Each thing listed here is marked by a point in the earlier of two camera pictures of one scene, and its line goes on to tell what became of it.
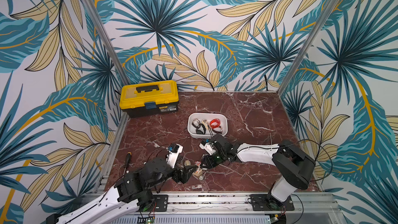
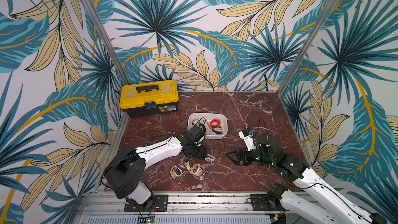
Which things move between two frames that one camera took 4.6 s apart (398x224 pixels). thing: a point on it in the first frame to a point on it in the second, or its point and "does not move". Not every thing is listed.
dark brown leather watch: [221, 132] does not move
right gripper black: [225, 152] to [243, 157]
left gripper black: [178, 178] to [202, 155]
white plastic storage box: [204, 125] does not move
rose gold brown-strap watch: [196, 123] does not move
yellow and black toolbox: [146, 98] does not move
